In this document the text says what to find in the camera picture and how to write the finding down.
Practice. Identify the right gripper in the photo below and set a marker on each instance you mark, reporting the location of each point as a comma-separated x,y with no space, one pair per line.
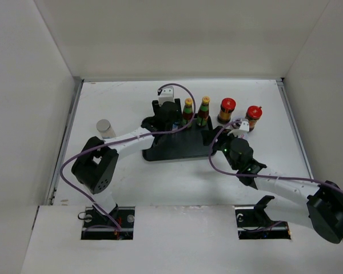
206,136

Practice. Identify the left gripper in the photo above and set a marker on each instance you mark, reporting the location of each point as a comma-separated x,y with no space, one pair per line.
178,119

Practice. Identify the green sauce bottle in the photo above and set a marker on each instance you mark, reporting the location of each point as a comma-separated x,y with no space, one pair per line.
187,113
203,112

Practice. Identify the red lid jar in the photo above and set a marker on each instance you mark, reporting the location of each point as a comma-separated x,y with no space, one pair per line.
253,114
227,106

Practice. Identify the silver lid jar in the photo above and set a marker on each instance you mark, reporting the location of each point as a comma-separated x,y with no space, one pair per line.
105,129

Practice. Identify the white lid spice jar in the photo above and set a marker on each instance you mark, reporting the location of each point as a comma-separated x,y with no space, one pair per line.
238,118

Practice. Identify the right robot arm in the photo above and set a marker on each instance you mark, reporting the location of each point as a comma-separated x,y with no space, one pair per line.
307,202

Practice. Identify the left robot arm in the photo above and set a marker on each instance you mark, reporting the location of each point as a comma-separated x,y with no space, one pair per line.
95,166

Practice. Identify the black plastic tray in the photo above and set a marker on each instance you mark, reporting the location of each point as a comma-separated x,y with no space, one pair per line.
185,144

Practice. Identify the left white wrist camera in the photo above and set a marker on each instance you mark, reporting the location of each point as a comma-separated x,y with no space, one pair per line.
165,94

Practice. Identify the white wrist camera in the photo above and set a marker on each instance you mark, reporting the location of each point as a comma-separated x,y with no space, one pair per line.
165,94
239,128

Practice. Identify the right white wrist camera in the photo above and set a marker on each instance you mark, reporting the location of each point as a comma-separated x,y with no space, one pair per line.
239,128

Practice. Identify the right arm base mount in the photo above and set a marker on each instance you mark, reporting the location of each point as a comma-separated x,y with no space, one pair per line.
253,223

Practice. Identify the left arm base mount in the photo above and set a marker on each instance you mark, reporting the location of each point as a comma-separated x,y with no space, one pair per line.
96,226

